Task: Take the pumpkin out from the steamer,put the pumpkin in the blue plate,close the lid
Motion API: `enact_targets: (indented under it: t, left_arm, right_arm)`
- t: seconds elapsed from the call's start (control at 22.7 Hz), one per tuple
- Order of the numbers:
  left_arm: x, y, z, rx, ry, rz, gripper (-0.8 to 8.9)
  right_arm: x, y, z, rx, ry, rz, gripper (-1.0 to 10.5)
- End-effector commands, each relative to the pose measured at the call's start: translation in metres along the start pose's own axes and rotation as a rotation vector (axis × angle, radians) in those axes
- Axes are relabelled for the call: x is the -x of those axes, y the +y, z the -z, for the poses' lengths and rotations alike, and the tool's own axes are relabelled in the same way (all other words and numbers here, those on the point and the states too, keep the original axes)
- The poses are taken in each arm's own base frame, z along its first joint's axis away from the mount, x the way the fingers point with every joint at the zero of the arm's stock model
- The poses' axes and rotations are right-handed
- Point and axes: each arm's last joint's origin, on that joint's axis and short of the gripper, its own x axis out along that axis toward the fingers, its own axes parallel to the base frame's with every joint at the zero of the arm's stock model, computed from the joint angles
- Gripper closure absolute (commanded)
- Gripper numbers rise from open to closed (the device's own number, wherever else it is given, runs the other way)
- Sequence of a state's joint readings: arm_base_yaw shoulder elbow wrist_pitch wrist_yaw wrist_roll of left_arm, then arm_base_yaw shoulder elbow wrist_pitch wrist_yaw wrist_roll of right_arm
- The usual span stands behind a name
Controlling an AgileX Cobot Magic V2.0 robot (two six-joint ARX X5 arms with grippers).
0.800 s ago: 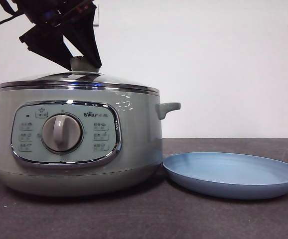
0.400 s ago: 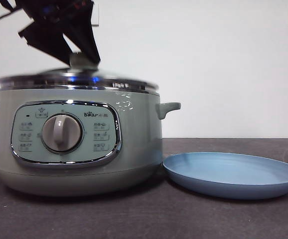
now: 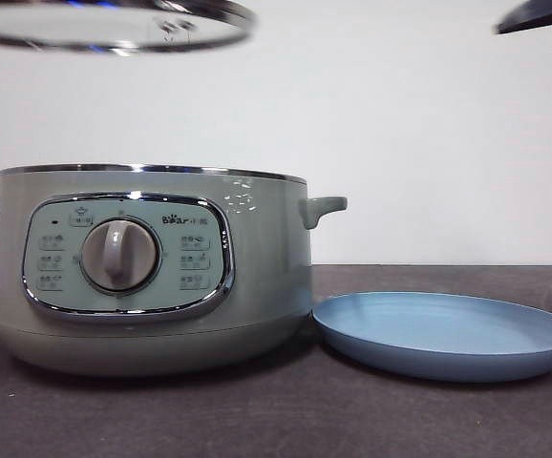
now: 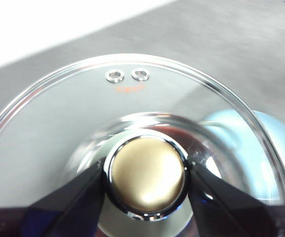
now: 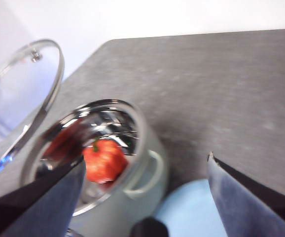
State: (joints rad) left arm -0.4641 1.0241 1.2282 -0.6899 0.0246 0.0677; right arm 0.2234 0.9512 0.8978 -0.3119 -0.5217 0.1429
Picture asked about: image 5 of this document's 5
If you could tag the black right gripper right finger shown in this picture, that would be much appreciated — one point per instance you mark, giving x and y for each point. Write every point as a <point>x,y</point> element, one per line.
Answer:
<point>251,209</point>

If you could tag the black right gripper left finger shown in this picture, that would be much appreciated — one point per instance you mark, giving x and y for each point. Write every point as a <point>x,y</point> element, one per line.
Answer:
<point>41,209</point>

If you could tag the orange pumpkin with green stem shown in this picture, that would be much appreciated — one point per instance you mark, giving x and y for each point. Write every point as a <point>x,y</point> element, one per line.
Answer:
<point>103,163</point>

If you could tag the glass lid with green knob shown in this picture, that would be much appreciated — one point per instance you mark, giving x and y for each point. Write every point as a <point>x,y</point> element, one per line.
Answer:
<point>21,86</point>

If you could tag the blue round plate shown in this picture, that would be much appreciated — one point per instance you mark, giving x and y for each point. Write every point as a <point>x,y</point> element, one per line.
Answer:
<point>189,209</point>

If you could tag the pale green electric steamer pot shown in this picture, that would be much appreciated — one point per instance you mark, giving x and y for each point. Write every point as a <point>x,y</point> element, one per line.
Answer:
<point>122,212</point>

